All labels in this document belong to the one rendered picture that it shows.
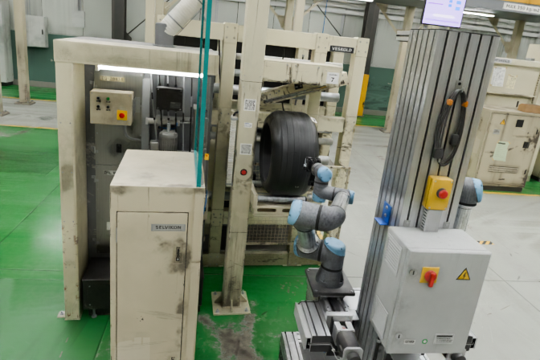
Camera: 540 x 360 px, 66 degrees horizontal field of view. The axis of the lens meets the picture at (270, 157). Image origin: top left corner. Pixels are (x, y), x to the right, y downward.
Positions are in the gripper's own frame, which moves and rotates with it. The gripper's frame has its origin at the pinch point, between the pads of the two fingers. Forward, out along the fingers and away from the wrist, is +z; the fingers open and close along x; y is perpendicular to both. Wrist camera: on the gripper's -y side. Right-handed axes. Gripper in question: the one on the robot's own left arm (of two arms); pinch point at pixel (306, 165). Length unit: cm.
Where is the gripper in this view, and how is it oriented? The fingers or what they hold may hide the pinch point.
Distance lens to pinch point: 251.0
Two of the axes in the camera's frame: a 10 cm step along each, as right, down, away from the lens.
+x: -9.8, -0.4, -2.1
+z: -2.0, -1.8, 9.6
